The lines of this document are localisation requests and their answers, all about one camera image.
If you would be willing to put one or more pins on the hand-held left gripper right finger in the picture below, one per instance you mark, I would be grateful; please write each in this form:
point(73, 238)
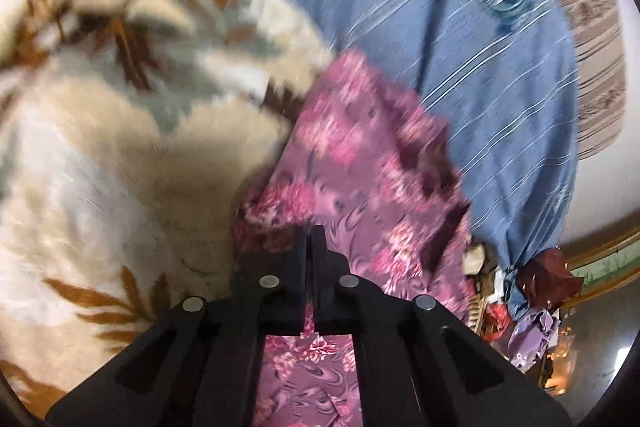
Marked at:
point(322, 267)

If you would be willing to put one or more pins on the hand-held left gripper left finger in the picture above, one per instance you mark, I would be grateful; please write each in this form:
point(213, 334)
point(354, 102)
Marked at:
point(300, 267)

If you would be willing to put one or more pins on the purple floral cloth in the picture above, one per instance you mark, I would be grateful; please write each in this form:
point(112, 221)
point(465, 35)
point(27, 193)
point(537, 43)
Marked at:
point(360, 147)

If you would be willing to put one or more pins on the red floral cloth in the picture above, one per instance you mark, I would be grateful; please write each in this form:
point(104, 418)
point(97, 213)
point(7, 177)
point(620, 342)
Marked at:
point(495, 317)

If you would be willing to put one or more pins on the lilac cloth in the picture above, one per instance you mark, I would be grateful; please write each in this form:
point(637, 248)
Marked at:
point(535, 337)

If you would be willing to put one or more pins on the dark red cloth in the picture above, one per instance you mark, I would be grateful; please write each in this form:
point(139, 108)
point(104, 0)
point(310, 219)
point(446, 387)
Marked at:
point(547, 272)

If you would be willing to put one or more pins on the beige leaf-print blanket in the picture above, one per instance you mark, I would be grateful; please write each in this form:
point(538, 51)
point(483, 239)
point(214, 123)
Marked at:
point(100, 157)

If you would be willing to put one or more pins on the blue striped duvet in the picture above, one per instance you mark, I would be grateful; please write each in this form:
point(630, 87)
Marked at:
point(400, 7)

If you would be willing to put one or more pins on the painted wooden bed frame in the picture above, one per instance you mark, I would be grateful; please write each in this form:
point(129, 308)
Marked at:
point(600, 267)

